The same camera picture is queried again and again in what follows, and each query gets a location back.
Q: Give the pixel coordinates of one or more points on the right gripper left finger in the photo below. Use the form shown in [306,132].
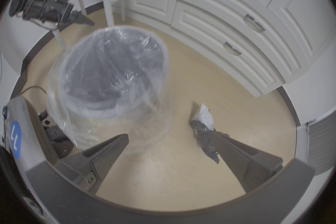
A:
[105,157]

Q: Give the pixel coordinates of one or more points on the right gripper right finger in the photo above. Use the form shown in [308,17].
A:
[249,167]

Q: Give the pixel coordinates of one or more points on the clear plastic bag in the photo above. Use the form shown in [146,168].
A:
[154,125]

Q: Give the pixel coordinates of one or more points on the black plastic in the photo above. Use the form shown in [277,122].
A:
[204,139]

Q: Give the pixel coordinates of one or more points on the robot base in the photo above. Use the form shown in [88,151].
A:
[23,112]

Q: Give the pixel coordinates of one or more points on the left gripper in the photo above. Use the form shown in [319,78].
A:
[56,11]

